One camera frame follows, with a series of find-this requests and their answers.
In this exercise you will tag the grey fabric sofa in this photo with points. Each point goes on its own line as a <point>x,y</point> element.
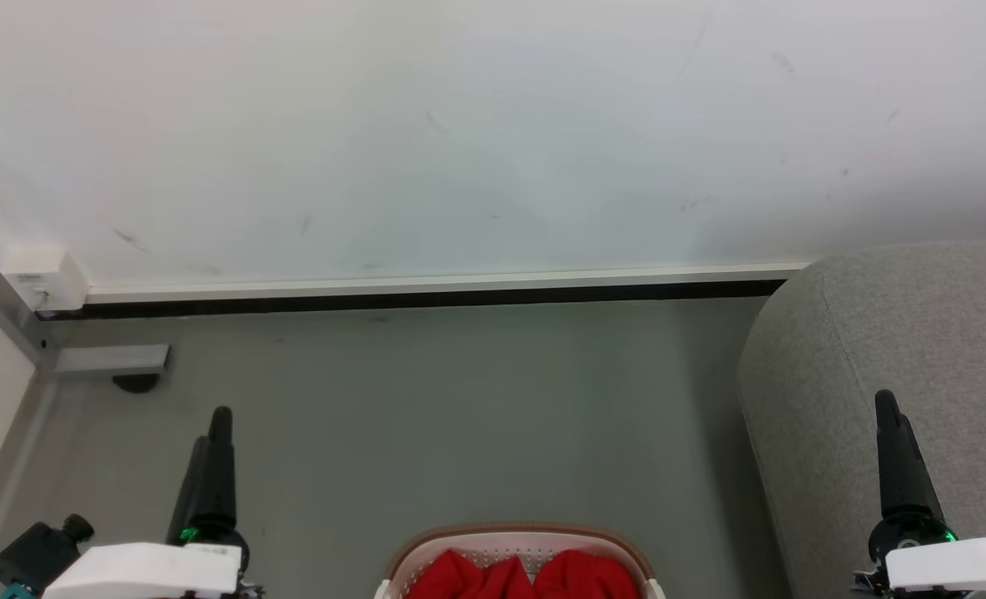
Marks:
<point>900,349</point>

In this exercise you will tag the red white shorts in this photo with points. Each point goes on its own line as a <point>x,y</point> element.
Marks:
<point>468,578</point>

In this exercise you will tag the white brown laundry basket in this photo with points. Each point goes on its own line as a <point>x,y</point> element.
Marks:
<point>526,539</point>

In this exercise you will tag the white black baseboard strip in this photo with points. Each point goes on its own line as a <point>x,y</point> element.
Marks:
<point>459,284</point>

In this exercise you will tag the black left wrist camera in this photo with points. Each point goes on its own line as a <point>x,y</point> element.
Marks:
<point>39,553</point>

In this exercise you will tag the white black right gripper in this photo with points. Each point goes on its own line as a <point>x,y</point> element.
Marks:
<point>958,566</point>

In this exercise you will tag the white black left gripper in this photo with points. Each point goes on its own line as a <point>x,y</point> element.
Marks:
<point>143,570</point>

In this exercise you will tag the white wall box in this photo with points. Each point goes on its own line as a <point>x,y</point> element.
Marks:
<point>47,279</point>

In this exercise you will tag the grey metal bracket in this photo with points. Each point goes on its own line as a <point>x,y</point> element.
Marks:
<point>114,358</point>

